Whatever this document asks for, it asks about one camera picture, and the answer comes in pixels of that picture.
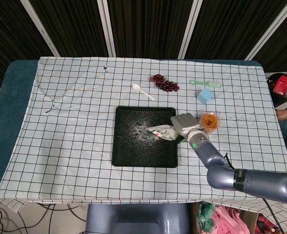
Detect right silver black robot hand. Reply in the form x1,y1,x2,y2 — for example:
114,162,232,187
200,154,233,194
170,112,203,140

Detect white green wrapper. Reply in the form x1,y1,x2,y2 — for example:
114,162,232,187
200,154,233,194
146,124,179,142

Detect white salt powder pile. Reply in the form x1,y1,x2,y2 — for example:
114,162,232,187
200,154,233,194
123,114,164,147

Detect black square tray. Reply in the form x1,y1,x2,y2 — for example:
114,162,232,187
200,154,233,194
111,106,179,169

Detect orange jelly cup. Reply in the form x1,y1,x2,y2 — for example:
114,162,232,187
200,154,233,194
199,111,221,134

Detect light blue cube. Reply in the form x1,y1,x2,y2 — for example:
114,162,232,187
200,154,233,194
196,88,213,104

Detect red grape bunch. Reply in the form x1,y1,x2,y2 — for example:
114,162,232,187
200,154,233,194
150,74,180,93

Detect green plastic comb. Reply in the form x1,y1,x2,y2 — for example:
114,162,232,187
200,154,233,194
189,79,223,89

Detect white plastic spoon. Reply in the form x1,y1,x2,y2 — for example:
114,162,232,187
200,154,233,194
132,83,155,101

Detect white black checkered tablecloth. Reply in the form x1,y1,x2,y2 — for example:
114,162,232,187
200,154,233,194
0,56,287,213

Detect green crumpled cloth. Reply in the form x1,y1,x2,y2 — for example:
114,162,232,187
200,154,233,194
197,201,216,233

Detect black waste bin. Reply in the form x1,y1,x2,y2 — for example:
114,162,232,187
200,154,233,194
266,72,287,115

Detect red cardboard box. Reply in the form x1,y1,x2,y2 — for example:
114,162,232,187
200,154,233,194
272,75,287,96

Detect pink crumpled cloth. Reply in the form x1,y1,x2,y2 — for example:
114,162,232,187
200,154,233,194
212,204,280,234

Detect grey-blue robot torso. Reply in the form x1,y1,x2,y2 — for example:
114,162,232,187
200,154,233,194
85,202,191,234

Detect brown cardboard box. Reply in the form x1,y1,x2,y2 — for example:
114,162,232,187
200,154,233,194
239,209,260,234

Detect black floor cables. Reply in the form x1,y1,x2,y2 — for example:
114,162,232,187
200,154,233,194
0,201,86,234

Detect white screen frame post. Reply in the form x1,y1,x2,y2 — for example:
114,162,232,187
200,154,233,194
245,0,287,60
96,0,116,57
19,0,60,57
178,0,203,59

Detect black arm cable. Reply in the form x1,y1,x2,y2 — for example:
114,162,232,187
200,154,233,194
224,152,284,234

